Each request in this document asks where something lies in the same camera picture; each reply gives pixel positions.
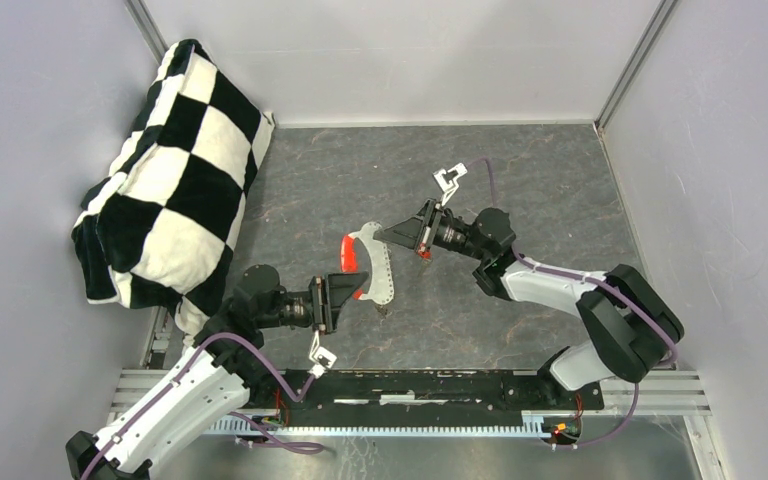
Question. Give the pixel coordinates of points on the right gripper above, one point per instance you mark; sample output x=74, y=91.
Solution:
x=411, y=233

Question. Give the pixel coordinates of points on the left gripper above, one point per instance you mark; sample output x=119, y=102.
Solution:
x=329, y=296

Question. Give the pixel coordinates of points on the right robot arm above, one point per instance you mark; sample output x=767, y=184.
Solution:
x=630, y=328

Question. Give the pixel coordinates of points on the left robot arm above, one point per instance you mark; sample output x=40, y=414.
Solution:
x=222, y=371

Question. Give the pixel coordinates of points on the key with red tag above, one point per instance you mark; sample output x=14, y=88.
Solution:
x=425, y=255

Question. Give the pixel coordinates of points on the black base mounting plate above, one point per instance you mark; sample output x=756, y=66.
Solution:
x=425, y=398

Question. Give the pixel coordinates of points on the black white checkered blanket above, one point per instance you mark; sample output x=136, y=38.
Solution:
x=161, y=228

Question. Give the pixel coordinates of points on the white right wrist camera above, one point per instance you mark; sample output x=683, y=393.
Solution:
x=448, y=181

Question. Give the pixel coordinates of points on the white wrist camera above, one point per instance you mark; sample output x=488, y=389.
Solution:
x=322, y=359
x=448, y=181

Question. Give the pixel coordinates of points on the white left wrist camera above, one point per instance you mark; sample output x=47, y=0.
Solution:
x=322, y=359

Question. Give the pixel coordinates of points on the white toothed cable duct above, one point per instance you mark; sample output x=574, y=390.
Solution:
x=529, y=427

